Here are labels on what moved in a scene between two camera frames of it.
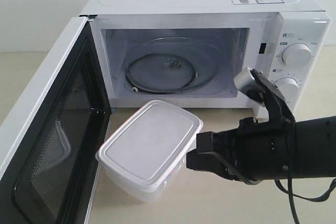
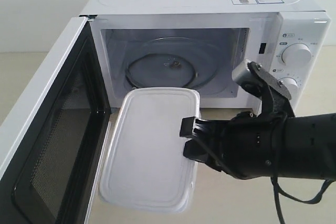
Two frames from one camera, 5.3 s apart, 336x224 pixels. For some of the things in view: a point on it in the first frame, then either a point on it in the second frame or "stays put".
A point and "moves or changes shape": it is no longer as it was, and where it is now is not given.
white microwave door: (49, 169) stays put
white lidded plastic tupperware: (146, 153) moves or changes shape
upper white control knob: (296, 54) stays put
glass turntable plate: (170, 65) stays put
